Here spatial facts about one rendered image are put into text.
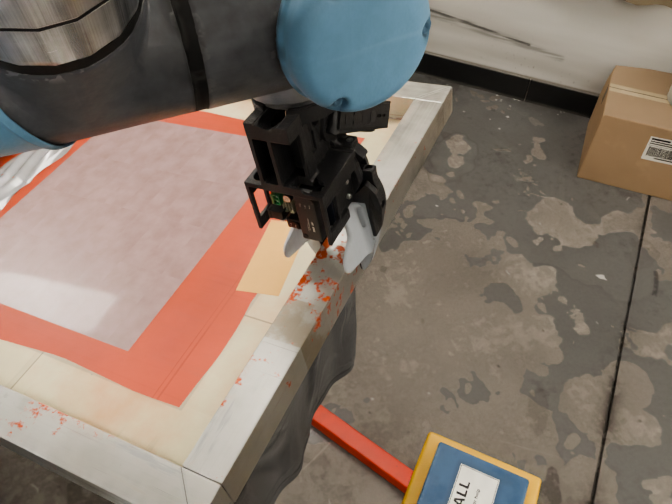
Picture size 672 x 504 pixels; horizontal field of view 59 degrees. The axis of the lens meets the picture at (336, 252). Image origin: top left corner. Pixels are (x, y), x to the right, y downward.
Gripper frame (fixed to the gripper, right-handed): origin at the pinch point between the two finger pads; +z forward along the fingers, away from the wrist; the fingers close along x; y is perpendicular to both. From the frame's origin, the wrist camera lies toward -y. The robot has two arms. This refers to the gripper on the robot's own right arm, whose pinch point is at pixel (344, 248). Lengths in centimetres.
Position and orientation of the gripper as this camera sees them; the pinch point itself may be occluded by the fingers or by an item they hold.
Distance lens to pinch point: 60.1
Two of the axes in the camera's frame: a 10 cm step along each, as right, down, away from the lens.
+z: 1.5, 6.8, 7.2
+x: 8.9, 2.2, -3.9
